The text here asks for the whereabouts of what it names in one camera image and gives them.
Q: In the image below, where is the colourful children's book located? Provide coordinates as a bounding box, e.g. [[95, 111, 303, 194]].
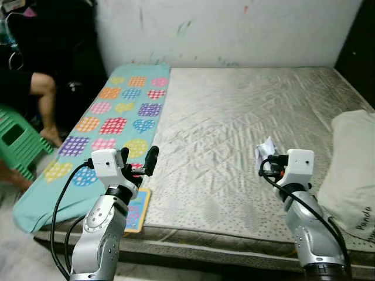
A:
[[123, 187, 152, 234]]

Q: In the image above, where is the beige printed pillow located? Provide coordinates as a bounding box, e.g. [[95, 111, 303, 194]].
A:
[[316, 109, 375, 242]]

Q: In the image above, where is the teal patterned blanket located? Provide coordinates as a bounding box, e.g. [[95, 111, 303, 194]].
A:
[[13, 63, 172, 234]]

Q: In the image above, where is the grey quilted mattress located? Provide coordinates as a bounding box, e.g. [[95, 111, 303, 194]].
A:
[[34, 66, 375, 280]]

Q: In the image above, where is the green plastic stool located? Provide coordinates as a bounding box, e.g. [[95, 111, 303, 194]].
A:
[[0, 105, 54, 181]]

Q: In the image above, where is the black tufted headboard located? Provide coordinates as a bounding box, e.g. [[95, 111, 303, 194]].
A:
[[334, 0, 375, 109]]

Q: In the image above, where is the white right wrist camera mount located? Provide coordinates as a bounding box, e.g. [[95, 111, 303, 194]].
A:
[[285, 149, 315, 188]]

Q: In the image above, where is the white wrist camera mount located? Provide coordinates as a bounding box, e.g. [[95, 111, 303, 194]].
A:
[[285, 149, 315, 188], [90, 149, 129, 180]]

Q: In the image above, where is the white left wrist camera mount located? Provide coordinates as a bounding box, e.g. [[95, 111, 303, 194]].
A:
[[90, 149, 129, 180]]

